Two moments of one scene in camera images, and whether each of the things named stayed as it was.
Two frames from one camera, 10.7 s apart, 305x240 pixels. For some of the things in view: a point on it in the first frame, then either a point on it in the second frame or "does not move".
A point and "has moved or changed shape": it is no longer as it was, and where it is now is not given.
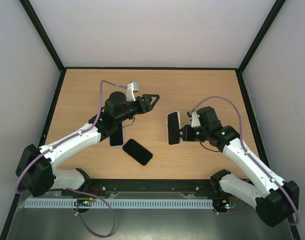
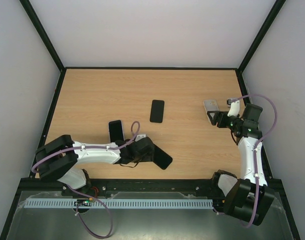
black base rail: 150,188 does not move
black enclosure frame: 8,227 does not move
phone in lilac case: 117,139 does not move
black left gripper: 144,109 -> 148,157
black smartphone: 173,128 -> 157,111
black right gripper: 183,133 -> 220,119
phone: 137,152 has moved or changed shape
